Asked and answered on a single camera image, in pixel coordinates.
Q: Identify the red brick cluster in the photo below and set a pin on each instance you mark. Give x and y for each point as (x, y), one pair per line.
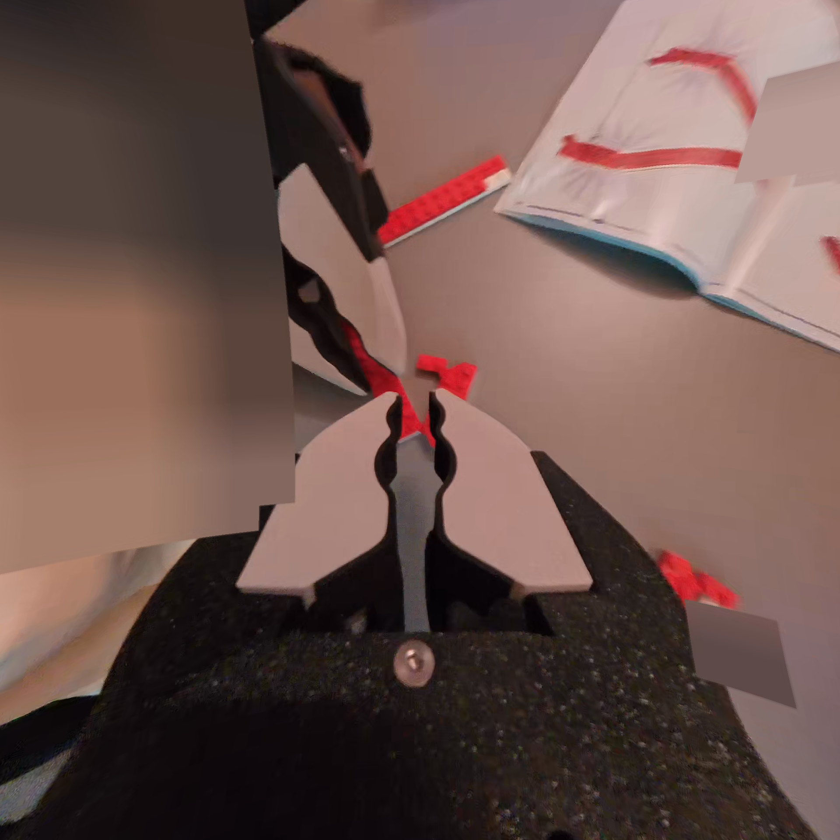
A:
(692, 581)

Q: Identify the grey desk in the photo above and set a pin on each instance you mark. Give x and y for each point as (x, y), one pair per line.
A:
(558, 394)

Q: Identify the open instruction booklet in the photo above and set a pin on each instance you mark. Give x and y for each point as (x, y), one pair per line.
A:
(590, 190)

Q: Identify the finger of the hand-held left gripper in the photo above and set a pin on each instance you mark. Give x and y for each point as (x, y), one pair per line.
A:
(341, 262)
(321, 358)

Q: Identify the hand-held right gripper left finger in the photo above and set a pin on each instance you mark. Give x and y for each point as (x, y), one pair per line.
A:
(328, 505)

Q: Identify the small red brick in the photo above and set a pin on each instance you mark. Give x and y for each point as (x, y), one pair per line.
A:
(430, 364)
(460, 380)

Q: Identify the cream sweatshirt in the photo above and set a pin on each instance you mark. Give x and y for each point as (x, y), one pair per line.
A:
(52, 630)

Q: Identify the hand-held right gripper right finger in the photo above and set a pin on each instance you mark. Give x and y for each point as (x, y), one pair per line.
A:
(505, 505)

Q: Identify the red and white brick assembly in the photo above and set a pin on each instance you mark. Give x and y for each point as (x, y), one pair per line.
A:
(382, 384)

